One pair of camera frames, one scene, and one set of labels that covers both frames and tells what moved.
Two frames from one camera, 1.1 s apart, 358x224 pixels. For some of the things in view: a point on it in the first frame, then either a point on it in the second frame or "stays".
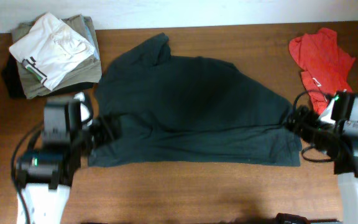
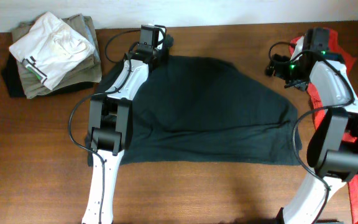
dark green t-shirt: x=154 y=107 stays
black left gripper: x=107 y=130 → x=161 y=56
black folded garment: x=12 y=83 stays
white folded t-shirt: x=51 y=48 stays
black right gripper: x=301 y=120 → x=279 y=69
